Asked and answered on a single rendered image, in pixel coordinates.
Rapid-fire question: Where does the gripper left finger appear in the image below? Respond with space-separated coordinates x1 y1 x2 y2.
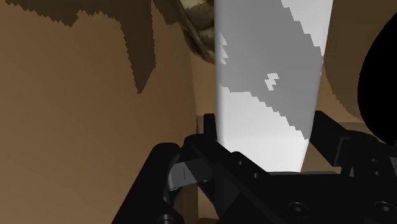
111 113 271 224

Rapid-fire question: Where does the tan patterned round object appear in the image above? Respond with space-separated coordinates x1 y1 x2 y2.
173 0 216 65

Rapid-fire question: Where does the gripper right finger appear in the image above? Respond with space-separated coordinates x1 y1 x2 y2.
309 110 397 178

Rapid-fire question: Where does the tall white cup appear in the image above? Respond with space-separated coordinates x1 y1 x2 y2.
214 0 335 173

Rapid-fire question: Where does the brown bowl with black inside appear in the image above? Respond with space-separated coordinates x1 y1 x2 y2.
321 0 397 146

